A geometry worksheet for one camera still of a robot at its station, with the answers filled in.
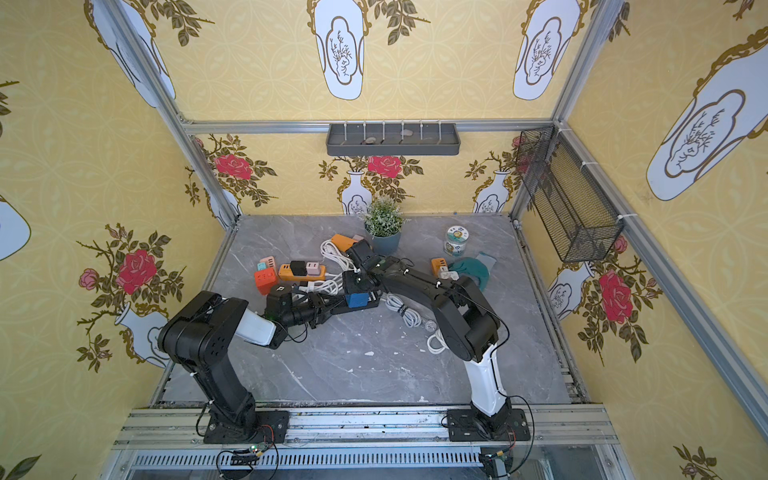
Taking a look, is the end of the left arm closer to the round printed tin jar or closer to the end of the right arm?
the end of the right arm

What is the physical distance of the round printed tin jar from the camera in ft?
3.46

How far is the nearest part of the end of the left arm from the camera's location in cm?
77

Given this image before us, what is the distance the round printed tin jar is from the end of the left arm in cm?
43
